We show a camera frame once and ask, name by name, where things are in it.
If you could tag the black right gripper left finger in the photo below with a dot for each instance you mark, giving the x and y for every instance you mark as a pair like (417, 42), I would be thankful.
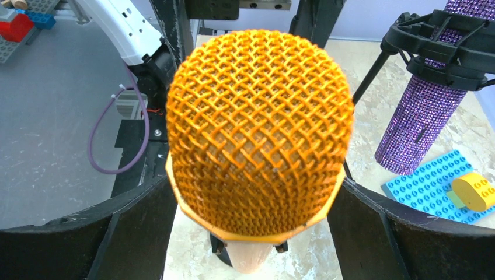
(125, 237)

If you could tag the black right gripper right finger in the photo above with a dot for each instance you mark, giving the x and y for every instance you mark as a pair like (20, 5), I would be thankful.
(378, 238)

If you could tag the purple glitter microphone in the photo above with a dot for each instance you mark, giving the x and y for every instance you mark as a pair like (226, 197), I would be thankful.
(424, 109)

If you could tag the orange microphone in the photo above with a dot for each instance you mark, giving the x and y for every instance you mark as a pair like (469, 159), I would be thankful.
(259, 124)

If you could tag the black tripod shock-mount stand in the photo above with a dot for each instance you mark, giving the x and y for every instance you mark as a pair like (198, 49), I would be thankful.
(444, 48)

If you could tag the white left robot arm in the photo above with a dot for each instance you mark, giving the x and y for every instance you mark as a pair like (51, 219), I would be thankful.
(141, 46)

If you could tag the blue lego baseplate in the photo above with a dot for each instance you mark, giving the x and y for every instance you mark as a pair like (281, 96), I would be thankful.
(426, 188)

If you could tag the yellow lego brick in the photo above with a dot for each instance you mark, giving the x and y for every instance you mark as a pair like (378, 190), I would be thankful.
(472, 191)

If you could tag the red lego brick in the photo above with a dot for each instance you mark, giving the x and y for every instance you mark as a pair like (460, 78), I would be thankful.
(15, 26)

